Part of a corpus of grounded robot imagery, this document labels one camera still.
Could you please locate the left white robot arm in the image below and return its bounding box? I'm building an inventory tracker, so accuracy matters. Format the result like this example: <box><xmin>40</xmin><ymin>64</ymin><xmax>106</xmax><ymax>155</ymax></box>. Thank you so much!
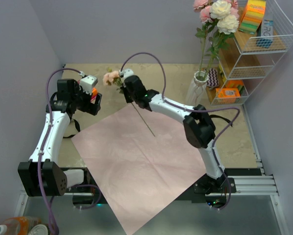
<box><xmin>18</xmin><ymin>75</ymin><xmax>102</xmax><ymax>197</ymax></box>

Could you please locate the blue white tall box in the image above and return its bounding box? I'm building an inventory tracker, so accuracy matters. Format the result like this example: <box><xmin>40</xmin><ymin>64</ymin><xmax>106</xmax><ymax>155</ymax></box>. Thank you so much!
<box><xmin>256</xmin><ymin>12</ymin><xmax>274</xmax><ymax>49</ymax></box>

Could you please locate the orange box on shelf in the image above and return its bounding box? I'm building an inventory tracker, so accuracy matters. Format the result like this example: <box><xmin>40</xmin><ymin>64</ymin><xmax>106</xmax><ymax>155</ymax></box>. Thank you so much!
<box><xmin>216</xmin><ymin>88</ymin><xmax>241</xmax><ymax>104</ymax></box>

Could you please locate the peach rose stem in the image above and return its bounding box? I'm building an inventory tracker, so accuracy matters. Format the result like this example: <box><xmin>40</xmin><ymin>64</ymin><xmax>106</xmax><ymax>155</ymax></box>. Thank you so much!
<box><xmin>103</xmin><ymin>70</ymin><xmax>155</xmax><ymax>137</ymax></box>

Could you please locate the pink rose stem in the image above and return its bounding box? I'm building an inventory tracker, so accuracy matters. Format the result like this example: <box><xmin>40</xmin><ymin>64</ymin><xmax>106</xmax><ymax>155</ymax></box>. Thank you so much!
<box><xmin>207</xmin><ymin>0</ymin><xmax>240</xmax><ymax>69</ymax></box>
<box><xmin>193</xmin><ymin>0</ymin><xmax>215</xmax><ymax>71</ymax></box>

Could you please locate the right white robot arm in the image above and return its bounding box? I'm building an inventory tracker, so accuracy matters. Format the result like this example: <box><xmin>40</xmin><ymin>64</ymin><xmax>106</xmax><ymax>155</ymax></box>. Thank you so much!
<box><xmin>121</xmin><ymin>75</ymin><xmax>225</xmax><ymax>192</ymax></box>

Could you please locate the white wire shelf rack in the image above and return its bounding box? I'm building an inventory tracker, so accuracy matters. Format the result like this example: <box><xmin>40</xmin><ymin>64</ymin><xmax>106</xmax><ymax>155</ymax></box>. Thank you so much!
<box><xmin>206</xmin><ymin>0</ymin><xmax>293</xmax><ymax>106</ymax></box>

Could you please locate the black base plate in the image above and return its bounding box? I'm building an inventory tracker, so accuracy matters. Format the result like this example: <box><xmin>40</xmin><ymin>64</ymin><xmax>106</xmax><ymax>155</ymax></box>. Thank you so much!
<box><xmin>66</xmin><ymin>167</ymin><xmax>239</xmax><ymax>208</ymax></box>

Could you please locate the aluminium rail frame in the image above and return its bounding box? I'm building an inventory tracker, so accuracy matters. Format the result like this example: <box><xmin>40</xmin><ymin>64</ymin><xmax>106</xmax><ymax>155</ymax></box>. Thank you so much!
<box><xmin>14</xmin><ymin>160</ymin><xmax>290</xmax><ymax>235</ymax></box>

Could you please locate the metal tin can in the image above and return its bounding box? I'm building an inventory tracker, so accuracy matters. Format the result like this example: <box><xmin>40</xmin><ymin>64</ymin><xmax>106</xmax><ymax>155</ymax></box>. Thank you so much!
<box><xmin>28</xmin><ymin>224</ymin><xmax>53</xmax><ymax>235</ymax></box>

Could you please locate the colourful sponge pack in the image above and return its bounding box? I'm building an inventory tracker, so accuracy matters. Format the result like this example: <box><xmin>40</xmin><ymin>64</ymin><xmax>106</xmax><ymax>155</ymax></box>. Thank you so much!
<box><xmin>238</xmin><ymin>0</ymin><xmax>266</xmax><ymax>35</ymax></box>

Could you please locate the white rose stem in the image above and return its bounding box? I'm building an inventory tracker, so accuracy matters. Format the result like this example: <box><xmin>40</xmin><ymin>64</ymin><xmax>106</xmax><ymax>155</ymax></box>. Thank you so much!
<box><xmin>200</xmin><ymin>0</ymin><xmax>239</xmax><ymax>79</ymax></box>

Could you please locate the white ribbed vase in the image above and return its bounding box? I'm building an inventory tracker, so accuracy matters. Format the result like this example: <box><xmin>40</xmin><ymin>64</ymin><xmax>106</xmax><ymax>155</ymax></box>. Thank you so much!
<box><xmin>185</xmin><ymin>71</ymin><xmax>209</xmax><ymax>107</ymax></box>

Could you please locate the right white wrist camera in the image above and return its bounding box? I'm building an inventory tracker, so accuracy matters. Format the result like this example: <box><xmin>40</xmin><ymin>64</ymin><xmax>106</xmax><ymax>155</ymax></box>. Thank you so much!
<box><xmin>119</xmin><ymin>69</ymin><xmax>134</xmax><ymax>79</ymax></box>

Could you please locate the pink wrapping paper sheet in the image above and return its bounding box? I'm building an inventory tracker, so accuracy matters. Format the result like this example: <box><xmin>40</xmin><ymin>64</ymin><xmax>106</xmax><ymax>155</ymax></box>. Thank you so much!
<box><xmin>72</xmin><ymin>105</ymin><xmax>206</xmax><ymax>235</ymax></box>

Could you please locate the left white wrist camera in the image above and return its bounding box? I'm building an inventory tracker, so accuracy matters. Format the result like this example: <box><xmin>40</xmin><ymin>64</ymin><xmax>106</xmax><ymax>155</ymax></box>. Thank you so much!
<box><xmin>79</xmin><ymin>75</ymin><xmax>98</xmax><ymax>94</ymax></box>

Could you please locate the orange green sponge pack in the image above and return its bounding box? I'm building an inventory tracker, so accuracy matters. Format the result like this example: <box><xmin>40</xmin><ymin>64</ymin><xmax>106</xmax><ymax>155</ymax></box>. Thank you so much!
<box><xmin>225</xmin><ymin>80</ymin><xmax>244</xmax><ymax>93</ymax></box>

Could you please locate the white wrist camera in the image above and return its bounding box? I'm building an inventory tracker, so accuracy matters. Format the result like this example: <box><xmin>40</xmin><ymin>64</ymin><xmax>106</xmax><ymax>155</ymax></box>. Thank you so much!
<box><xmin>79</xmin><ymin>75</ymin><xmax>98</xmax><ymax>94</ymax></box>
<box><xmin>119</xmin><ymin>69</ymin><xmax>134</xmax><ymax>79</ymax></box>

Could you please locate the orange juice bottle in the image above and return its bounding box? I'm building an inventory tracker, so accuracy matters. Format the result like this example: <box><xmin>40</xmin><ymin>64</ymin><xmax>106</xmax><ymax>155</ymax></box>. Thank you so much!
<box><xmin>0</xmin><ymin>216</ymin><xmax>42</xmax><ymax>235</ymax></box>

